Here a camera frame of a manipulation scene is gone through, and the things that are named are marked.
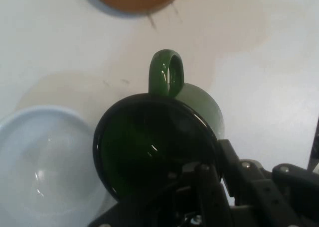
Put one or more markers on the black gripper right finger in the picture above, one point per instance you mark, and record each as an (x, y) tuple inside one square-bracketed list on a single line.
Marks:
[(274, 199)]

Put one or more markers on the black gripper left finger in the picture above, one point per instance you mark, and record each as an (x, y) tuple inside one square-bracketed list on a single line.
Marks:
[(194, 202)]

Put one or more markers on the green enamel mug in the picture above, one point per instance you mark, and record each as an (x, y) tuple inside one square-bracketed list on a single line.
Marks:
[(149, 137)]

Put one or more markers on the white and blue bowl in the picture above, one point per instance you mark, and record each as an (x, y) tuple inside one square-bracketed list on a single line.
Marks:
[(45, 162)]

